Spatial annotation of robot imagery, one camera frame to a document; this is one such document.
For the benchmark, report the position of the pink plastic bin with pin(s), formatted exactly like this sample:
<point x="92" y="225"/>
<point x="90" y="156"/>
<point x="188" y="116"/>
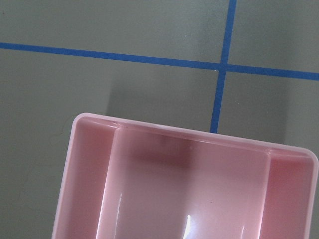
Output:
<point x="126" y="179"/>

